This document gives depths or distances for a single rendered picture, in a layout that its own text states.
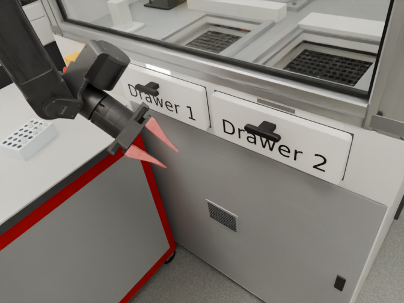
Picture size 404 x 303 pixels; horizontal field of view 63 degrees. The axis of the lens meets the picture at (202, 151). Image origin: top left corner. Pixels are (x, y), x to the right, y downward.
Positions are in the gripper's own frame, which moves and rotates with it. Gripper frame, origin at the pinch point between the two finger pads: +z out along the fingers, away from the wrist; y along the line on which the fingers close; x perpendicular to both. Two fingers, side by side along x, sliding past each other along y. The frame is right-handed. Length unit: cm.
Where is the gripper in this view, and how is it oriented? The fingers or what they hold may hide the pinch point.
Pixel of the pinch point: (168, 157)
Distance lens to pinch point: 59.5
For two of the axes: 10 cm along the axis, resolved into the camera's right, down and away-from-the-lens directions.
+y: -5.8, 8.1, -0.5
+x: 1.6, 0.5, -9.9
